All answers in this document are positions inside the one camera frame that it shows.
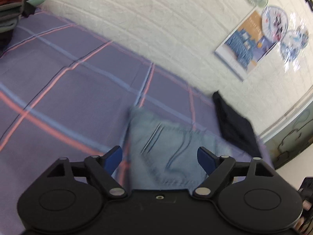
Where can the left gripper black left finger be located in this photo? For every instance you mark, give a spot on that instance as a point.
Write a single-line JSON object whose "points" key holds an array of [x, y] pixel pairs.
{"points": [[91, 178]]}

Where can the stack of folded clothes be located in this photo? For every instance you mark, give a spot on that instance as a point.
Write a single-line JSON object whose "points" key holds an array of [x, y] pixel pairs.
{"points": [[11, 12]]}

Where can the purple plaid bed sheet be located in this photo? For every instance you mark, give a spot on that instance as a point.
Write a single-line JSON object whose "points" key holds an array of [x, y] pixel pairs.
{"points": [[67, 92]]}

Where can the pale blue floral fan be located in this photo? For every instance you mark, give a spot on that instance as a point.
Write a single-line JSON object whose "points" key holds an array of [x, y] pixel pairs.
{"points": [[293, 42]]}

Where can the bedding advertisement poster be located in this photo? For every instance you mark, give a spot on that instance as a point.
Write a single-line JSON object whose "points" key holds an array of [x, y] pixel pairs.
{"points": [[245, 47]]}

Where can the folded black garment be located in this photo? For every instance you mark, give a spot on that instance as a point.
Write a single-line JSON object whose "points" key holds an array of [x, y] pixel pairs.
{"points": [[235, 128]]}

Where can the white floral paper fan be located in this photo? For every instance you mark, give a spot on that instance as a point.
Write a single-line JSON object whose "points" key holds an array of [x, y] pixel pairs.
{"points": [[274, 23]]}

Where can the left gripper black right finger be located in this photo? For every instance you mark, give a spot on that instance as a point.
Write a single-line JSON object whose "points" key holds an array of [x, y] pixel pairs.
{"points": [[221, 171]]}

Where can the light blue denim jeans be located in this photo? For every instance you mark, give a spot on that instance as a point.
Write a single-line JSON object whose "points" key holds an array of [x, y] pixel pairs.
{"points": [[162, 155]]}

